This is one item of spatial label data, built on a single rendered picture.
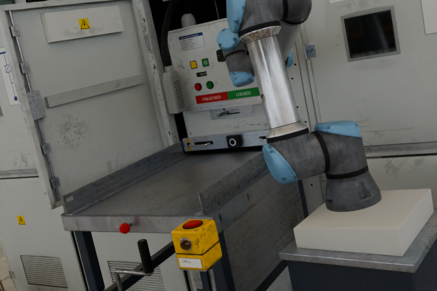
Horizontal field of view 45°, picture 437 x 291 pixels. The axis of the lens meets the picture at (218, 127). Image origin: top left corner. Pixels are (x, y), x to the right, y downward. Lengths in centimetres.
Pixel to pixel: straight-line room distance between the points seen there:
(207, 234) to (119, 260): 157
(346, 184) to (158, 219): 56
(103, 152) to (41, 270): 127
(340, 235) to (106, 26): 131
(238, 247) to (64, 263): 163
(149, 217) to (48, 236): 156
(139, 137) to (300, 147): 107
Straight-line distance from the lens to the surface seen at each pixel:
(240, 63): 177
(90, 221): 181
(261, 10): 140
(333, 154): 142
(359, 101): 193
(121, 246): 276
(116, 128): 224
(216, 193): 157
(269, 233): 183
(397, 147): 196
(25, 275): 344
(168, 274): 264
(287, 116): 140
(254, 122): 217
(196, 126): 232
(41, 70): 207
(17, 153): 310
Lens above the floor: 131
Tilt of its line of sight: 9 degrees down
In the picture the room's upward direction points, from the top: 12 degrees counter-clockwise
